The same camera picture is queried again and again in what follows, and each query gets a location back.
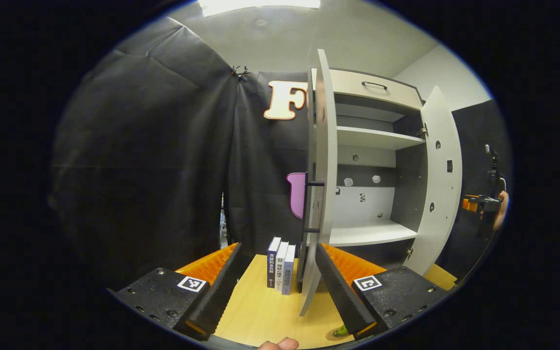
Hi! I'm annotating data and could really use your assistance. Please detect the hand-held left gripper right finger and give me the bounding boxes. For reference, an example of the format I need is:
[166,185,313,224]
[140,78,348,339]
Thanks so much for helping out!
[315,242,448,341]

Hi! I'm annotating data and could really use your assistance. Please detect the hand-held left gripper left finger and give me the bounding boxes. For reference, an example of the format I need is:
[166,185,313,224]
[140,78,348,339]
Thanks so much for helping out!
[115,242,243,341]

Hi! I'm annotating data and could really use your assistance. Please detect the white cabinet door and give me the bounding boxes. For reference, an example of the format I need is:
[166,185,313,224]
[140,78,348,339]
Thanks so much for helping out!
[299,49,339,316]
[404,87,463,277]

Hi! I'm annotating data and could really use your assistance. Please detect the round wooden coaster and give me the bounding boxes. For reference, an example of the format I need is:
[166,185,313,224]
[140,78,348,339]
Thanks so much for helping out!
[326,327,356,341]

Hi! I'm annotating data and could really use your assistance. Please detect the white and grey cabinet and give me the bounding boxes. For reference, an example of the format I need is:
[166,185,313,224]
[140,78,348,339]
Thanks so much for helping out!
[299,49,463,316]

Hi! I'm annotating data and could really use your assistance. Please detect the white inner cabinet shelf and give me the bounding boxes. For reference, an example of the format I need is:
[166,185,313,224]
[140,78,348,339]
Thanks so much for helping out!
[336,125,426,151]

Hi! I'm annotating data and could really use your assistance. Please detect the white cabinet drawer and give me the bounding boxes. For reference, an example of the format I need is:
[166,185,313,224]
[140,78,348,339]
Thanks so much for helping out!
[331,68,424,111]

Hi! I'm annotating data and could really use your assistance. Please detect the dark blue book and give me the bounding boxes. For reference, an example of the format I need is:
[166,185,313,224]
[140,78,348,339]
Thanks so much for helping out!
[266,237,281,288]

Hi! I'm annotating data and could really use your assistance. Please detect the white book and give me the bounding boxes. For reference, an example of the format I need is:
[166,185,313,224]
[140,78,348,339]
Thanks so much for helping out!
[275,242,289,292]

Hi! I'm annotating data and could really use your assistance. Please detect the black backdrop cloth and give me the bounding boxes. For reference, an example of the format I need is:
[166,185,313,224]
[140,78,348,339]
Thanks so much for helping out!
[49,17,513,292]

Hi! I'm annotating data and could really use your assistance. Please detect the ceiling light panel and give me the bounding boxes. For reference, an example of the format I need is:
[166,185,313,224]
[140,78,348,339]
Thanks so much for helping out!
[197,0,322,18]

